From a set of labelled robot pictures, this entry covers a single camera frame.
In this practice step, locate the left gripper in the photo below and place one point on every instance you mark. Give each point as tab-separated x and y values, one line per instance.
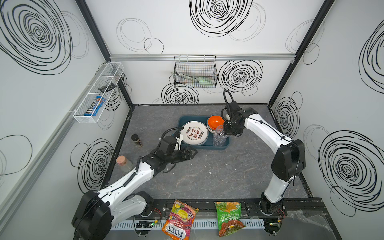
181	154

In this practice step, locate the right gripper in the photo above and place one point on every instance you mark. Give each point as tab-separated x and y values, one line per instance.
233	129

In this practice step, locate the orange plastic bowl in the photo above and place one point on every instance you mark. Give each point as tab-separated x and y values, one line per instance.
215	121

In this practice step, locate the clear drinking glass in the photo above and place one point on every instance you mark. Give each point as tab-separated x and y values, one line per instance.
219	139

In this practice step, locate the bowls cream inside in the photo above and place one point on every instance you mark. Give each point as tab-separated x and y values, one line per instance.
211	130

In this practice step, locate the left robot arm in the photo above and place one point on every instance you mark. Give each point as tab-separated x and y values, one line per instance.
98	212

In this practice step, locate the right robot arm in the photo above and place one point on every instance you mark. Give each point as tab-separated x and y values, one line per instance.
289	159

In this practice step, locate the green item in basket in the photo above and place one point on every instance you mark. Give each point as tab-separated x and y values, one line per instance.
206	81

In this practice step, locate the small dark spice bottle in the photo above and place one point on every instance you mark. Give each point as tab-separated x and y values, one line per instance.
136	139

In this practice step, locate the pink capped bottle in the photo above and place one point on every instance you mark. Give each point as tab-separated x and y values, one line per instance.
125	165

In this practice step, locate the Fox's fruits candy bag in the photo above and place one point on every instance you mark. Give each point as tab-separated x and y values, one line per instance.
179	224

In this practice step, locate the green snack bag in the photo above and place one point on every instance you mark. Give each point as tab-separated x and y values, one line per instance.
228	214

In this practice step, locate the black remote in shelf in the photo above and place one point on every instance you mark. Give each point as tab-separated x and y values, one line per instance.
107	88

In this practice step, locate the blue M&M's candy bag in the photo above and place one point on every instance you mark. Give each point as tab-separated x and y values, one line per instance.
95	106

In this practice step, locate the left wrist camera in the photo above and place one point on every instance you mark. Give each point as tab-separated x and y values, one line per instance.
179	139

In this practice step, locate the black wire basket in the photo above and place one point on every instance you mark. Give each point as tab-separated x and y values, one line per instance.
188	67

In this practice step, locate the white slotted cable duct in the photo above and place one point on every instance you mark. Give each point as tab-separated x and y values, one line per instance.
130	225

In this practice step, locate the white wire shelf basket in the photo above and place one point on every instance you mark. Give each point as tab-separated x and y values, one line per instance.
109	72

